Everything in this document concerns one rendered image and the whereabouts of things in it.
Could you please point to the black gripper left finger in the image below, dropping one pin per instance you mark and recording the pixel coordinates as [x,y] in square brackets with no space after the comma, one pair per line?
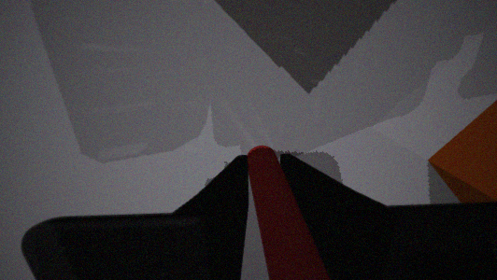
[202,240]

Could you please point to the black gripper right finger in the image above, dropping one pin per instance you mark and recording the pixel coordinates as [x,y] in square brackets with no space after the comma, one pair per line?
[359,238]

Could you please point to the dark red peg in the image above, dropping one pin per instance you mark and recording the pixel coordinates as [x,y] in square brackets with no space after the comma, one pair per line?
[289,250]

